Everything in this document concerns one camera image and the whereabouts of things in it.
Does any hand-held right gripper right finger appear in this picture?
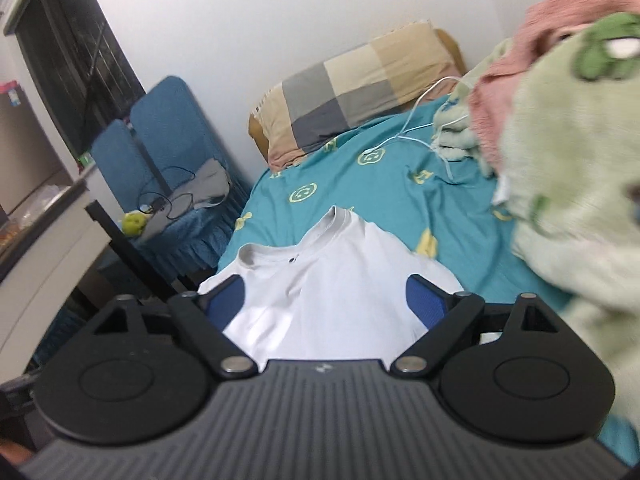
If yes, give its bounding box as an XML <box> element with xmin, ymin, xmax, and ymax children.
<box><xmin>390</xmin><ymin>275</ymin><xmax>562</xmax><ymax>378</ymax></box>

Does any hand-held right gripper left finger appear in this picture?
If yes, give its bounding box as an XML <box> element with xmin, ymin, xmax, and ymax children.
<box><xmin>92</xmin><ymin>277</ymin><xmax>254</xmax><ymax>379</ymax></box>

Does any white t-shirt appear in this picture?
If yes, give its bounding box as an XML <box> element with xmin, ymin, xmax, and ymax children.
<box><xmin>197</xmin><ymin>206</ymin><xmax>466</xmax><ymax>372</ymax></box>

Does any teal patterned bed sheet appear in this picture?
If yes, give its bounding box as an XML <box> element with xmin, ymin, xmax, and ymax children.
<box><xmin>216</xmin><ymin>94</ymin><xmax>640</xmax><ymax>467</ymax></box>

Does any yellow-green plush toy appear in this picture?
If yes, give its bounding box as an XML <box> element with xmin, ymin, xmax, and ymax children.
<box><xmin>122</xmin><ymin>211</ymin><xmax>151</xmax><ymax>237</ymax></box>

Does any blue covered chair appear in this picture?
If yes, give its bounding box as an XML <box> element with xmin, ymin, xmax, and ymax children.
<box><xmin>90</xmin><ymin>76</ymin><xmax>255</xmax><ymax>282</ymax></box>

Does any pale green folded towel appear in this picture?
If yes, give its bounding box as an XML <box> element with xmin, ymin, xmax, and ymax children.
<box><xmin>432</xmin><ymin>39</ymin><xmax>516</xmax><ymax>162</ymax></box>

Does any white desk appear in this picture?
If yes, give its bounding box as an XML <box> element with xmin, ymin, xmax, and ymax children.
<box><xmin>0</xmin><ymin>164</ymin><xmax>127</xmax><ymax>361</ymax></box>

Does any pale green fluffy blanket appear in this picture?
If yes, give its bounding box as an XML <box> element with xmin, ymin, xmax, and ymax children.
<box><xmin>492</xmin><ymin>12</ymin><xmax>640</xmax><ymax>423</ymax></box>

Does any checkered beige grey pillow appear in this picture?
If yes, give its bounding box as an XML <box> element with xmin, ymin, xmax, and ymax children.
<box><xmin>248</xmin><ymin>19</ymin><xmax>468</xmax><ymax>170</ymax></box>

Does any brown cabinet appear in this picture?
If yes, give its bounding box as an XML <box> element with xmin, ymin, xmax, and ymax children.
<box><xmin>0</xmin><ymin>80</ymin><xmax>68</xmax><ymax>216</ymax></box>

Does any pink fluffy blanket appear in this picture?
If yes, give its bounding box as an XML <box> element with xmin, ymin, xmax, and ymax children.
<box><xmin>469</xmin><ymin>0</ymin><xmax>640</xmax><ymax>177</ymax></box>

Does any dark window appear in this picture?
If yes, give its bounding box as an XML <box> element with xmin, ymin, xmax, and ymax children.
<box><xmin>4</xmin><ymin>0</ymin><xmax>152</xmax><ymax>157</ymax></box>

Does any black metal frame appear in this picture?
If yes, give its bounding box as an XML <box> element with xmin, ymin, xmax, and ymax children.
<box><xmin>84</xmin><ymin>200</ymin><xmax>202</xmax><ymax>303</ymax></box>

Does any white charging cable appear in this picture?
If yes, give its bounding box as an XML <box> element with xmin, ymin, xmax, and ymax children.
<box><xmin>362</xmin><ymin>76</ymin><xmax>472</xmax><ymax>184</ymax></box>

